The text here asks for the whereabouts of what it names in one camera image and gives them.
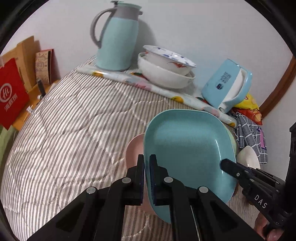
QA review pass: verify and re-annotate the white ceramic bowl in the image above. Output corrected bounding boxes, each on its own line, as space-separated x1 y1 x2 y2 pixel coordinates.
236 146 260 169

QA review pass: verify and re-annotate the pink square plate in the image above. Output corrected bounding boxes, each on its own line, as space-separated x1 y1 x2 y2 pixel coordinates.
125 133 156 215

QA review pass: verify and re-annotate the light blue square plate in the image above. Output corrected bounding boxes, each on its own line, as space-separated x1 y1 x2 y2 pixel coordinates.
143 109 238 224

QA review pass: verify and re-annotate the person's right hand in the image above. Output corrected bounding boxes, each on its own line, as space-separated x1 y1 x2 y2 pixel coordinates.
254 213 287 241

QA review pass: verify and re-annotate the grey checked folded cloth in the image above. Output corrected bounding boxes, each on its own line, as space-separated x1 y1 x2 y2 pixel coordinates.
231 110 268 164

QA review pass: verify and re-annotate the red chips bag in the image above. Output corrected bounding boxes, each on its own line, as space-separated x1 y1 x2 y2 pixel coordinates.
236 108 262 126

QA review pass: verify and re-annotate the yellow chips bag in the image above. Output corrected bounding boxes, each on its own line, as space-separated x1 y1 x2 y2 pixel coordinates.
234 93 259 110

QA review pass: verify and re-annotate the grey striped quilt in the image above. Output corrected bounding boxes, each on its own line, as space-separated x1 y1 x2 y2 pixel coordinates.
0 55 273 241

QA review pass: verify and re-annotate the light blue electric kettle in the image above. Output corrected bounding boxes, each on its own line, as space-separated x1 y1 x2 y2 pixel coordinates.
201 59 253 113

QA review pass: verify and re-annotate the large white bowl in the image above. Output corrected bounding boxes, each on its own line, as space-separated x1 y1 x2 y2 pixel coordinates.
137 52 195 89

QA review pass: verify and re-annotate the white bowl with red pattern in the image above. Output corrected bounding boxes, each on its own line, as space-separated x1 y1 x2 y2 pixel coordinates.
143 45 197 76

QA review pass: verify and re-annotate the light blue thermos jug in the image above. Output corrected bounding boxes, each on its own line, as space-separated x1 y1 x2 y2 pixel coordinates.
90 1 142 71

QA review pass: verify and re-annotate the red paper bag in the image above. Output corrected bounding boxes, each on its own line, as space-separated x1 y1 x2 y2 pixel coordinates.
0 58 30 130

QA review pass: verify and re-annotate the patterned small box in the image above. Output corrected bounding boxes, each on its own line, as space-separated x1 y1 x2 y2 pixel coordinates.
35 49 53 85

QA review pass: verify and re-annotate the brown cardboard box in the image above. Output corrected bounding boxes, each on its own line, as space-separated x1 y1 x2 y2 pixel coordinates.
1 36 38 92

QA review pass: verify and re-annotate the brown wooden door frame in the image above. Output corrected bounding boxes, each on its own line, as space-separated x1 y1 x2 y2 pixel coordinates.
259 56 296 118

